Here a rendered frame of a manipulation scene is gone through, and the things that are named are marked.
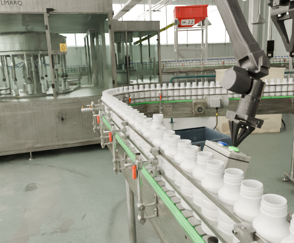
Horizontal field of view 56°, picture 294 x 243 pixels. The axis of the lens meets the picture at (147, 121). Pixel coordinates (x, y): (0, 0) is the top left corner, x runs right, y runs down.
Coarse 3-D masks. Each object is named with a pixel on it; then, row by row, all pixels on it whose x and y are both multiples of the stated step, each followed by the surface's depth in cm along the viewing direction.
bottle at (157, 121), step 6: (156, 114) 99; (162, 114) 98; (156, 120) 96; (162, 120) 97; (150, 126) 98; (156, 126) 96; (162, 126) 96; (150, 132) 97; (150, 138) 98; (150, 156) 99
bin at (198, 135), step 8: (192, 128) 180; (200, 128) 182; (208, 128) 178; (184, 136) 179; (192, 136) 181; (200, 136) 183; (208, 136) 179; (216, 136) 169; (224, 136) 161; (192, 144) 147; (200, 144) 149
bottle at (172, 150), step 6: (168, 138) 81; (174, 138) 80; (180, 138) 81; (168, 144) 81; (174, 144) 80; (168, 150) 81; (174, 150) 80; (168, 156) 80; (168, 162) 81; (168, 168) 81; (168, 174) 82; (174, 180) 81; (168, 186) 83
